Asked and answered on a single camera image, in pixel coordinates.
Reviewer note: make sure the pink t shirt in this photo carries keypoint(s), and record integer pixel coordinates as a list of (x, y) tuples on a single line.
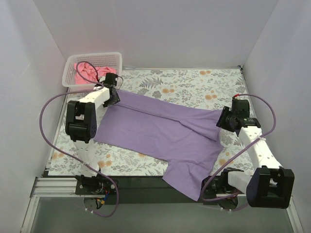
[(87, 73)]

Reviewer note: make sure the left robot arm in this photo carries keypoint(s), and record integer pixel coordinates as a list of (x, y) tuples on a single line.
[(81, 126)]

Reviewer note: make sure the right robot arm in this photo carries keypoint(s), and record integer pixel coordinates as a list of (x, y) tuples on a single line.
[(271, 184)]

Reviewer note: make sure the purple t shirt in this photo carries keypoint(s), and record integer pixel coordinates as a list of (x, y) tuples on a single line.
[(188, 139)]

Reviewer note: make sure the white plastic basket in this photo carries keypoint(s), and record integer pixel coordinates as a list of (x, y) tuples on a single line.
[(106, 59)]

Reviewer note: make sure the aluminium rail frame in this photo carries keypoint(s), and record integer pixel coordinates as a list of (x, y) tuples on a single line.
[(54, 187)]

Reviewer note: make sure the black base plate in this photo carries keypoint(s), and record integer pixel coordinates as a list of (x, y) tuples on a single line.
[(132, 190)]

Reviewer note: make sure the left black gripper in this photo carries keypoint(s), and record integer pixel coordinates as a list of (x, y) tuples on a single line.
[(114, 96)]

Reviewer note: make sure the floral table mat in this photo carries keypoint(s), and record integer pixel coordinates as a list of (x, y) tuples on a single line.
[(198, 88)]

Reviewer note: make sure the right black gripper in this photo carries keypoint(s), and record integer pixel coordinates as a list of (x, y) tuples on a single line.
[(221, 118)]

